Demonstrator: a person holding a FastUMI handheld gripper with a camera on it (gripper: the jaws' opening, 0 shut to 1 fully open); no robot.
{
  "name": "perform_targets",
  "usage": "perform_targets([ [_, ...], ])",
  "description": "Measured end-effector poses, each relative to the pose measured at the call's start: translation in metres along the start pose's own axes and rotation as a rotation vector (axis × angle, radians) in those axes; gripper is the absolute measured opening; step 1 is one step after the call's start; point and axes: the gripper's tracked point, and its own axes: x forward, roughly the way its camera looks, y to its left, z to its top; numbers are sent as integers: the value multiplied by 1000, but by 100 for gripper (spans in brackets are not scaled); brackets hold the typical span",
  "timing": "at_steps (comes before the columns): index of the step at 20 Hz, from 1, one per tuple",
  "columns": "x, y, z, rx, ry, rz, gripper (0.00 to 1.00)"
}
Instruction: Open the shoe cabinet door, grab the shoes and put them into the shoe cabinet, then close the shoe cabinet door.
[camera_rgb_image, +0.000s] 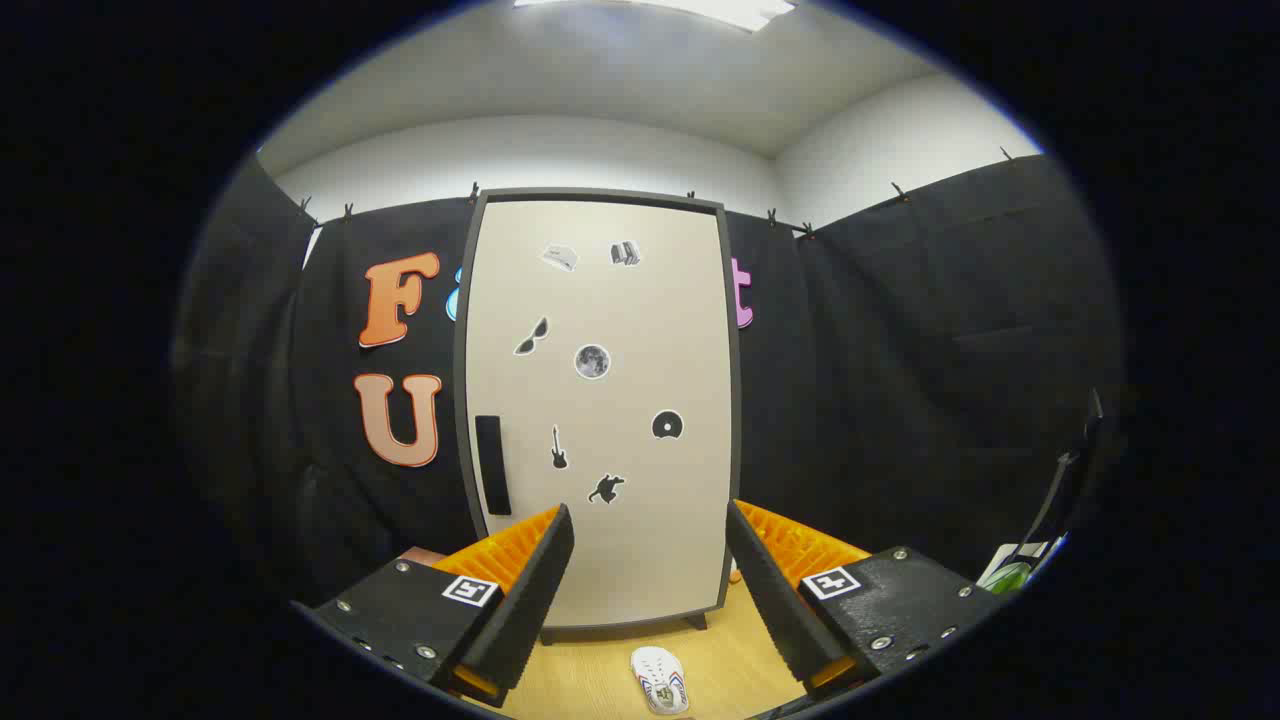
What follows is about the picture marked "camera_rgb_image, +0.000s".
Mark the black backdrop cloth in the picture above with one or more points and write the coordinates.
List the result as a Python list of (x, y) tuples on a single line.
[(900, 350)]

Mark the beige shoe cabinet door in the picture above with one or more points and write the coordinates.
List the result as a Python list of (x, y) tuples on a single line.
[(600, 300)]

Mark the black stand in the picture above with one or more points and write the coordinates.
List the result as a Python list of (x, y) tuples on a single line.
[(1078, 470)]

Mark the white canvas shoe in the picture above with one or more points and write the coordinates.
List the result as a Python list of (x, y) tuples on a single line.
[(658, 680)]

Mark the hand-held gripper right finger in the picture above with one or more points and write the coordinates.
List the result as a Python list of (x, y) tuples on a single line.
[(765, 600)]

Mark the row of black cloth clips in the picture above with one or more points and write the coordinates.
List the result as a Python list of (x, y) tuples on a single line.
[(900, 192)]

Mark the ceiling light panel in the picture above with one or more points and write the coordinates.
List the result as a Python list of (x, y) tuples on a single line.
[(740, 12)]

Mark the grey shoe cabinet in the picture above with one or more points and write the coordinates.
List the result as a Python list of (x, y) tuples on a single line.
[(734, 420)]

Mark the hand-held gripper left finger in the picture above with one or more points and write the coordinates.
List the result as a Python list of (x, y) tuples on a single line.
[(530, 590)]

